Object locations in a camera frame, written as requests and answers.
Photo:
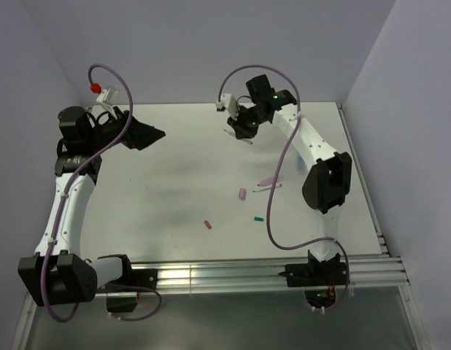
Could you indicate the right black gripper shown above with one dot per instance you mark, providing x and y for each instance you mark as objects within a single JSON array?
[{"x": 240, "y": 131}]

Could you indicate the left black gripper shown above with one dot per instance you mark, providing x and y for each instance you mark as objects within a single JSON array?
[{"x": 139, "y": 135}]

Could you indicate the light blue highlighter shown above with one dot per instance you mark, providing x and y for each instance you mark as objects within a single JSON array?
[{"x": 300, "y": 164}]

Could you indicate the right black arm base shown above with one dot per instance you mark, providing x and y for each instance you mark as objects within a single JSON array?
[{"x": 328, "y": 273}]

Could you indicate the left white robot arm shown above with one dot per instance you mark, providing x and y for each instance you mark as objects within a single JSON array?
[{"x": 56, "y": 274}]

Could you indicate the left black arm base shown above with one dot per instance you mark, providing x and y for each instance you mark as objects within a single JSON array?
[{"x": 138, "y": 281}]

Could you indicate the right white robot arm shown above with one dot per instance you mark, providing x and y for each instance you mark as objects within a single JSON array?
[{"x": 328, "y": 172}]

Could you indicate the teal thin pen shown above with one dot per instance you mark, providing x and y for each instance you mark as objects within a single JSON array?
[{"x": 264, "y": 189}]

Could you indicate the pink highlighter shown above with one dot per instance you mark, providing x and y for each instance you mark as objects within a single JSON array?
[{"x": 268, "y": 182}]

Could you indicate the purple marker cap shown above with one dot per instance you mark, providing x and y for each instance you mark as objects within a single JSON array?
[{"x": 242, "y": 194}]

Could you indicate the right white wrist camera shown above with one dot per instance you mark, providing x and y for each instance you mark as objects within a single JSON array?
[{"x": 228, "y": 103}]

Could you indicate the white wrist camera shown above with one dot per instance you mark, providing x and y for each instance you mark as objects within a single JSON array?
[
  {"x": 105, "y": 97},
  {"x": 228, "y": 103}
]

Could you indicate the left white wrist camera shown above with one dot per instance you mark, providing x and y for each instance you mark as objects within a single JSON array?
[{"x": 105, "y": 97}]

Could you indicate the aluminium rail frame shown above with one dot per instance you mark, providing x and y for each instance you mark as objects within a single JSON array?
[{"x": 221, "y": 287}]

